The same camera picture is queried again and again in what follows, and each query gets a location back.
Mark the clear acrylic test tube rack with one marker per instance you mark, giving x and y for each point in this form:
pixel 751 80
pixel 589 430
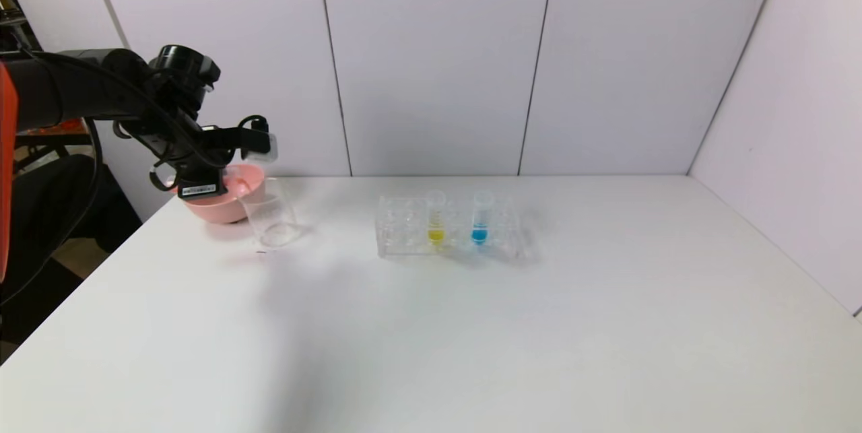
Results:
pixel 404 231

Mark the seated person in black clothing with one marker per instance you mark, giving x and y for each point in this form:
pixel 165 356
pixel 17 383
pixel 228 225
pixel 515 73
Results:
pixel 67 204

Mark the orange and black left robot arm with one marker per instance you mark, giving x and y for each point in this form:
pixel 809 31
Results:
pixel 81 86

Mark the test tube with blue pigment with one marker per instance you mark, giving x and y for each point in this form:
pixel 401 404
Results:
pixel 479 234

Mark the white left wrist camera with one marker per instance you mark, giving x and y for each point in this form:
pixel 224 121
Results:
pixel 262 147

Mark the wooden side table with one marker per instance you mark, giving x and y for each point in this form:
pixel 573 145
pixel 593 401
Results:
pixel 60 128

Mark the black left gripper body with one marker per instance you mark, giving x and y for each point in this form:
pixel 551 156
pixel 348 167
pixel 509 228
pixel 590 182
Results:
pixel 199 188

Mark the test tube with red pigment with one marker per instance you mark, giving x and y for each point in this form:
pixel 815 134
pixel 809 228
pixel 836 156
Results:
pixel 246 180

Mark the clear glass beaker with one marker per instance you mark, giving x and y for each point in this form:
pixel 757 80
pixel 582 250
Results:
pixel 273 221

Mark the pink plastic bowl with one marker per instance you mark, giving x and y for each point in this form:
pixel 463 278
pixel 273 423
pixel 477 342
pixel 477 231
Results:
pixel 222 209

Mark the test tube with yellow pigment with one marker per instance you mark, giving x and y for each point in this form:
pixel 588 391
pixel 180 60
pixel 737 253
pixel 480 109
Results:
pixel 436 234

